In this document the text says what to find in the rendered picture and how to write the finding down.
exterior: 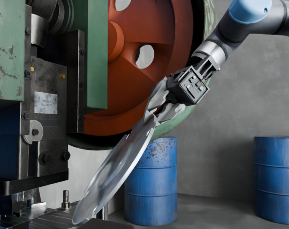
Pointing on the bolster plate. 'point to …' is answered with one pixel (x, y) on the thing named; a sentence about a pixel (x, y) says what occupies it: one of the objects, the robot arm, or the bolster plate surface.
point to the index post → (103, 214)
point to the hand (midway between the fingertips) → (148, 121)
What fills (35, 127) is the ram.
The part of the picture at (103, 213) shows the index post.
